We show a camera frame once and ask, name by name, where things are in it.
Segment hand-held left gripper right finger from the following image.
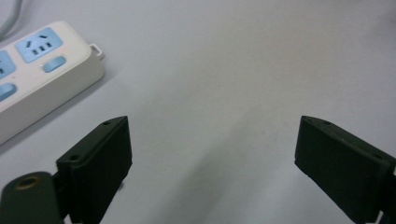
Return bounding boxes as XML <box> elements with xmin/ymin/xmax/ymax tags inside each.
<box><xmin>294</xmin><ymin>115</ymin><xmax>396</xmax><ymax>224</ymax></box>

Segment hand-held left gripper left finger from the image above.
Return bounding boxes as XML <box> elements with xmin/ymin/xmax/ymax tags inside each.
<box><xmin>55</xmin><ymin>115</ymin><xmax>134</xmax><ymax>224</ymax></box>

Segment white power strip blue sockets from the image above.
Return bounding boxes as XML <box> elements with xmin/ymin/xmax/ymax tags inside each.
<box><xmin>0</xmin><ymin>20</ymin><xmax>106</xmax><ymax>147</ymax></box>

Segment grey power cable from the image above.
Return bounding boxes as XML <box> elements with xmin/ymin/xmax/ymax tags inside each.
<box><xmin>0</xmin><ymin>0</ymin><xmax>24</xmax><ymax>43</ymax></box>

